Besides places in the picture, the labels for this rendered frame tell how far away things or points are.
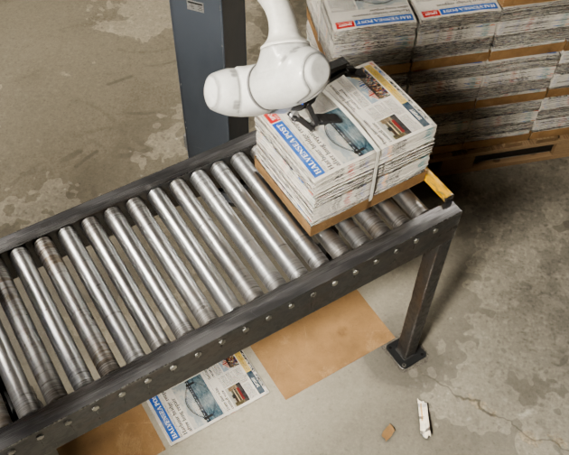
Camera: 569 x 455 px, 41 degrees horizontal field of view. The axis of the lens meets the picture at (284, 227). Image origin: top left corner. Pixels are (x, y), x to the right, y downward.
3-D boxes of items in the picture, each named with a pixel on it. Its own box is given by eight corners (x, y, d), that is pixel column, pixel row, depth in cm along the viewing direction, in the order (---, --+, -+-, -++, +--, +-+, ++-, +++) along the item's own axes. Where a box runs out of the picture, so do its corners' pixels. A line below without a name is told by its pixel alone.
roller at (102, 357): (51, 241, 202) (48, 229, 198) (125, 379, 178) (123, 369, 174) (33, 249, 200) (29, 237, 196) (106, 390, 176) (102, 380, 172)
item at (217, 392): (228, 329, 272) (228, 328, 271) (269, 393, 258) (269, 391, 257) (134, 378, 260) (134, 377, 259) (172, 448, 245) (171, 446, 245)
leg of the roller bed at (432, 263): (407, 341, 270) (442, 225, 217) (417, 354, 268) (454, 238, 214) (394, 348, 269) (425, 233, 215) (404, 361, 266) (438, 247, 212)
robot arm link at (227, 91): (253, 121, 174) (291, 111, 164) (197, 120, 164) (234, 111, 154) (248, 73, 174) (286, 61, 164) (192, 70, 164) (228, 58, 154)
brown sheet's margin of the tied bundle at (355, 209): (302, 144, 217) (302, 134, 214) (359, 212, 202) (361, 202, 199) (254, 166, 212) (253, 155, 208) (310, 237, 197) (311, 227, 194)
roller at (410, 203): (324, 124, 232) (338, 114, 232) (420, 229, 207) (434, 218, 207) (320, 116, 227) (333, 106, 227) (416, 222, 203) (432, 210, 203)
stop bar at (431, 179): (362, 103, 229) (362, 98, 228) (454, 198, 207) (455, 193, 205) (353, 106, 228) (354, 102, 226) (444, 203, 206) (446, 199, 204)
